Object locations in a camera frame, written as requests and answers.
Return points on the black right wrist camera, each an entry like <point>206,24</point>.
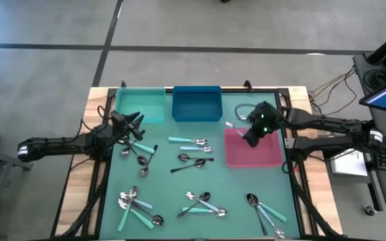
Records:
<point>255,118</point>

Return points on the white paper sheet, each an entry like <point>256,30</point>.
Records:
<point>347,164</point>

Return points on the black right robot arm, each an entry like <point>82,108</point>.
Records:
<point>330,124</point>

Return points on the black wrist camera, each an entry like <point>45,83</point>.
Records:
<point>117,120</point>
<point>255,118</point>

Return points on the black metal table frame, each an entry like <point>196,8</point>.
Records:
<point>297,201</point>

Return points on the gray metal side stand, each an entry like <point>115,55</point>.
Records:
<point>12,160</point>

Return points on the translucent teal plastic bin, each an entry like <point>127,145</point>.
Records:
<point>139,100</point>

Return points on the small metal bracket plate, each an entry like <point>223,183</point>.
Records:
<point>289,143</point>

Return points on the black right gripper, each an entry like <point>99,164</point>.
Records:
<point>270,118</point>

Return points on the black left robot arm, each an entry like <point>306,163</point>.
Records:
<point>62,144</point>

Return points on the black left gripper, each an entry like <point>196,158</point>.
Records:
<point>126,135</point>

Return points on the black frame clamp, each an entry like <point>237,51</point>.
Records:
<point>123,84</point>
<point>247,85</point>

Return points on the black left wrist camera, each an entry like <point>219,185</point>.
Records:
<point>117,120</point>

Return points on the black caster wheel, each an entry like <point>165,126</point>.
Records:
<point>370,210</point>

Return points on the blue plastic bin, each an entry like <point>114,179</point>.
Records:
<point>196,103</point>

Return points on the pink plastic bin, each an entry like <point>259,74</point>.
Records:
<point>263,155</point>

